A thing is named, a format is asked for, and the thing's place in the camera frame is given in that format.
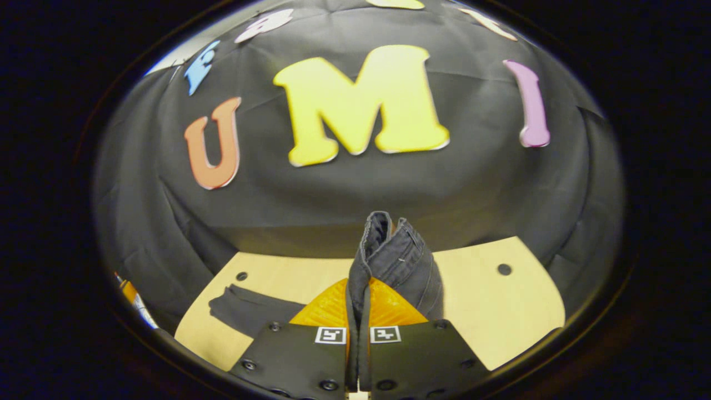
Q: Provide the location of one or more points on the black backdrop cloth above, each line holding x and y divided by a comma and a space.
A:
472, 183

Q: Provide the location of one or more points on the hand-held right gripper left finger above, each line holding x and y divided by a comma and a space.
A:
300, 355

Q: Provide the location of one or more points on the dark grey jeans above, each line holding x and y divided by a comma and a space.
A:
397, 261

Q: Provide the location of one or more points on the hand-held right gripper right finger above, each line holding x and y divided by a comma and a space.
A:
422, 355

